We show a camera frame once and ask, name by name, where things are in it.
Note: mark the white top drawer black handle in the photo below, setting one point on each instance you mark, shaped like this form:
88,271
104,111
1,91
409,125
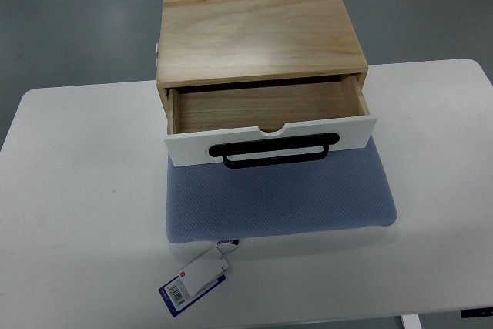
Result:
265,119

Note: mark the wooden drawer cabinet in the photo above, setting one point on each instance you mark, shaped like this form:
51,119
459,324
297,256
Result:
209,42

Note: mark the blue grey cushion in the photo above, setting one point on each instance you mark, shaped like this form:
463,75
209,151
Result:
347,190

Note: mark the white clip behind cabinet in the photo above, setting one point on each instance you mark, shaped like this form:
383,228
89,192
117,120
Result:
156,55

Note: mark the white blue product tag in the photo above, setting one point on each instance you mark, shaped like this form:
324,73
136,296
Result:
194,281

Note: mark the white table leg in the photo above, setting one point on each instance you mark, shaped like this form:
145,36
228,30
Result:
411,321

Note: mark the black table control panel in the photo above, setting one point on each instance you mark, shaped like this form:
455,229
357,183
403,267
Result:
477,312

